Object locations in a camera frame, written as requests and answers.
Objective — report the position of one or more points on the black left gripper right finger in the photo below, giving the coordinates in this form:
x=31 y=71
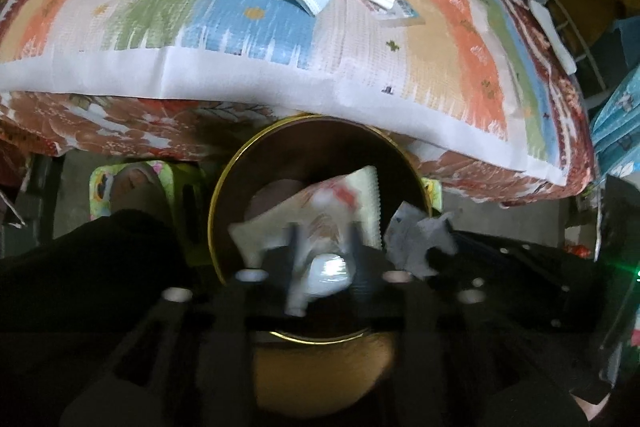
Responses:
x=367 y=278

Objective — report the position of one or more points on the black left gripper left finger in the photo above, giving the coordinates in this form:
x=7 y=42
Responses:
x=293 y=270

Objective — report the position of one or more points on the snack wrapper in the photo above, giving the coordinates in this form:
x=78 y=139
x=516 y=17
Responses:
x=324 y=212

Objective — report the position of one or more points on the clear barcode plastic package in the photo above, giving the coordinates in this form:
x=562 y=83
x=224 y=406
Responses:
x=401 y=14

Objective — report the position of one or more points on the black gold-rimmed trash bin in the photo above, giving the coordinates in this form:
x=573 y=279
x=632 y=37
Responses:
x=326 y=359

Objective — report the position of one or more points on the crumpled white paper in bin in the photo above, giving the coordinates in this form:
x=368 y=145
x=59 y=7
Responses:
x=411 y=234

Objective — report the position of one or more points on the person's bare foot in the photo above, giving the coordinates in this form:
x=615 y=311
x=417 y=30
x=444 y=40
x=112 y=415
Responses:
x=137 y=187

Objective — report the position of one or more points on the green cartoon slipper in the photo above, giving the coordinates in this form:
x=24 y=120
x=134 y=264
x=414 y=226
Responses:
x=100 y=185

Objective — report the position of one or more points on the floral brown bed blanket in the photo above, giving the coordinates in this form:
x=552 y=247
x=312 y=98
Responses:
x=125 y=126

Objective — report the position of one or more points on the blue patterned fabric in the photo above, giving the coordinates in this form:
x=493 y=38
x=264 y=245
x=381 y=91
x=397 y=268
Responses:
x=615 y=131

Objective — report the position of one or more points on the white metal rack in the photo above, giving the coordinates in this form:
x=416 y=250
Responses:
x=587 y=70

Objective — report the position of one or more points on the striped colourful bed cloth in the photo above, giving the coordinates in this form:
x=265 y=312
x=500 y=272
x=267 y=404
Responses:
x=280 y=31

